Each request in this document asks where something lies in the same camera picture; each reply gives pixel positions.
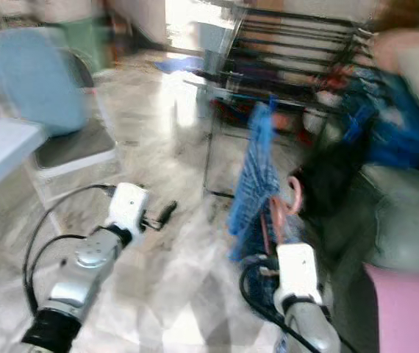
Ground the beige cushion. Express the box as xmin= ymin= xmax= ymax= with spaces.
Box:
xmin=371 ymin=29 xmax=419 ymax=111

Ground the white folding table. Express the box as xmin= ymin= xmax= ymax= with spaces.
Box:
xmin=0 ymin=116 xmax=52 ymax=203

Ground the blue folding chair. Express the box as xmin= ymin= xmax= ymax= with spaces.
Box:
xmin=0 ymin=29 xmax=126 ymax=214

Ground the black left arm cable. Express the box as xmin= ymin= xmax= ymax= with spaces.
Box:
xmin=22 ymin=184 xmax=116 ymax=295

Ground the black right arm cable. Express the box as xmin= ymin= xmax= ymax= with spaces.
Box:
xmin=239 ymin=256 xmax=306 ymax=353

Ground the blue bag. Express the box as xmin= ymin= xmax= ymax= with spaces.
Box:
xmin=342 ymin=70 xmax=419 ymax=174

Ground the black garment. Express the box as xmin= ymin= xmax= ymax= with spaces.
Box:
xmin=294 ymin=136 xmax=379 ymax=218

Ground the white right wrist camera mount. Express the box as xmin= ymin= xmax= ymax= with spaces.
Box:
xmin=276 ymin=244 xmax=322 ymax=308

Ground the plain blue shirt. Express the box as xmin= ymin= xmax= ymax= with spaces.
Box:
xmin=228 ymin=101 xmax=295 ymax=262

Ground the pink plastic hanger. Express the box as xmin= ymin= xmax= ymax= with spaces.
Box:
xmin=261 ymin=176 xmax=306 ymax=254

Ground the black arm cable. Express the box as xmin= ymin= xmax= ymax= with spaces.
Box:
xmin=22 ymin=184 xmax=116 ymax=295
xmin=239 ymin=256 xmax=306 ymax=353

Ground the pink foam mat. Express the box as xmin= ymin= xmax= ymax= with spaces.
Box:
xmin=365 ymin=263 xmax=419 ymax=353

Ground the blue floor mat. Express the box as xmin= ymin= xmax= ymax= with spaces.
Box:
xmin=154 ymin=57 xmax=203 ymax=74

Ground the black metal drying rack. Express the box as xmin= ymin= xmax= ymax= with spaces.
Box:
xmin=202 ymin=7 xmax=379 ymax=199

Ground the grey green sofa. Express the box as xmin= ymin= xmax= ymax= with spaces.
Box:
xmin=320 ymin=163 xmax=419 ymax=273

